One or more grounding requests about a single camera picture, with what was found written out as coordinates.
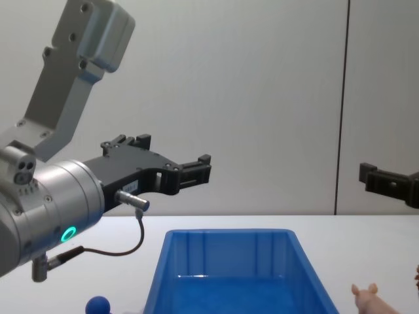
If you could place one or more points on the blue ball toy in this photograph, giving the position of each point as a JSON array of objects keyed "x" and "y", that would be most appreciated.
[{"x": 99, "y": 305}]

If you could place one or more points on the small brown object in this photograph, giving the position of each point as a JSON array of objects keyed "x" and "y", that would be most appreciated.
[{"x": 417, "y": 278}]

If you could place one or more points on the blue plastic bin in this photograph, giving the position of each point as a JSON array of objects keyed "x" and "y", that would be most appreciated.
[{"x": 235, "y": 288}]

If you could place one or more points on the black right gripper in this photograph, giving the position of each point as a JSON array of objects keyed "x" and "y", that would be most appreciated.
[{"x": 414, "y": 191}]

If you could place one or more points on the pink pig toy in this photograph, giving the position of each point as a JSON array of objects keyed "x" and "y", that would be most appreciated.
[{"x": 368, "y": 301}]

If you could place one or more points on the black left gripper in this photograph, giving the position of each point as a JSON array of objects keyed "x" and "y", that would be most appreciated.
[{"x": 150, "y": 163}]

